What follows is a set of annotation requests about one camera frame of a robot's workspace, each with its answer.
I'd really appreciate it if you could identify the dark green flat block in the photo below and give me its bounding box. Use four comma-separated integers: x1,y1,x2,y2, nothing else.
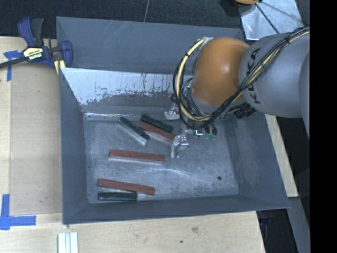
140,113,175,134
117,116,151,147
97,191,138,202

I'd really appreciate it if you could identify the pale wood flat board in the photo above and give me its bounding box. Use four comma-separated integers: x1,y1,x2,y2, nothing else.
9,62,64,217

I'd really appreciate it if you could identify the grey metal bin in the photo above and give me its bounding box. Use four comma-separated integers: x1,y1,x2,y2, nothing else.
55,16,291,225

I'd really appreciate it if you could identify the red-brown flat block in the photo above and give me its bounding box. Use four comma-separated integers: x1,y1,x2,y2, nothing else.
108,149,166,166
137,121,176,144
97,178,156,196

